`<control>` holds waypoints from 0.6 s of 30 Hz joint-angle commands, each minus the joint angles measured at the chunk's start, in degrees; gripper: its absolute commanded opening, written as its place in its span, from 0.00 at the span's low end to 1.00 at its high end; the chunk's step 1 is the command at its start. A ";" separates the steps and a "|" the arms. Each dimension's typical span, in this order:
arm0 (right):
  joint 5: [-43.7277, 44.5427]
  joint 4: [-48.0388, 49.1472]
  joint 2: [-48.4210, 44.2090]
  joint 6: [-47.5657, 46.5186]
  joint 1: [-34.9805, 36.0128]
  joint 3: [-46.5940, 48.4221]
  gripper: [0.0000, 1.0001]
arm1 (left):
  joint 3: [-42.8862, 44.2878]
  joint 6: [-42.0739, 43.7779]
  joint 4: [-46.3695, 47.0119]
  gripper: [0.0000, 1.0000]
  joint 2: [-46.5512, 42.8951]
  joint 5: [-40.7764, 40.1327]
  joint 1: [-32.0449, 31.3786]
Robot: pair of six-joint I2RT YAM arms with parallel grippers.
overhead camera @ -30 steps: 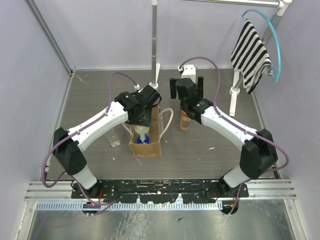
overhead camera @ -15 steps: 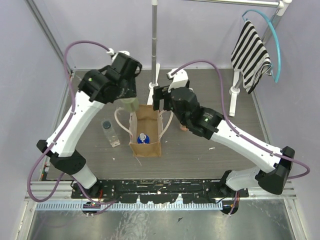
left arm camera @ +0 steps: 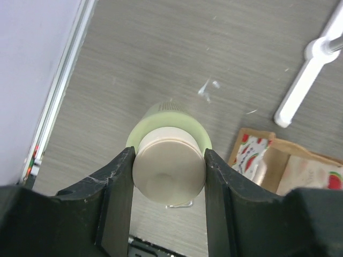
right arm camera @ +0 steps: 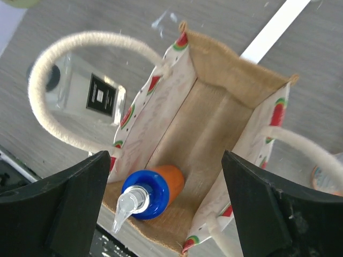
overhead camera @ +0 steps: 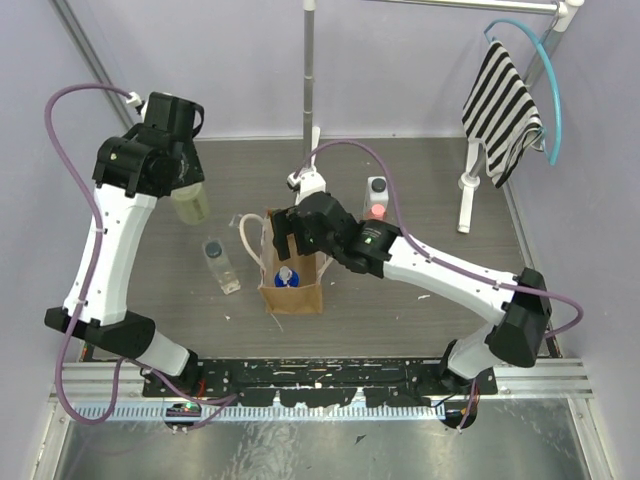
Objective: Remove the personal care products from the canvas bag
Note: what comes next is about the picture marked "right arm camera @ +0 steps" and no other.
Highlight brown canvas bag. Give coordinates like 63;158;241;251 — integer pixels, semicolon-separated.
27;20;343;257

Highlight blue spray bottle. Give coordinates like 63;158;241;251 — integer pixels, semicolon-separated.
112;165;185;233

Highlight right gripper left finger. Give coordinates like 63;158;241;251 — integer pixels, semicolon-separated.
0;150;111;257

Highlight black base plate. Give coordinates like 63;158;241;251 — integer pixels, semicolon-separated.
0;149;140;257

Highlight pink cap orange bottle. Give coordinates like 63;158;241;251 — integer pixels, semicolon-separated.
310;152;343;196

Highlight clear bottle dark cap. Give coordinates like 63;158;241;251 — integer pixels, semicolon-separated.
44;52;126;126

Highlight cream cap green bottle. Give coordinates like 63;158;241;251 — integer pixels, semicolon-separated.
2;0;40;9

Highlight metal clothes rack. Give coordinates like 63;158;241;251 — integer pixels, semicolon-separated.
240;0;311;64

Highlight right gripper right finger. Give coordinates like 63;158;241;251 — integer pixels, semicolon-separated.
221;151;342;256

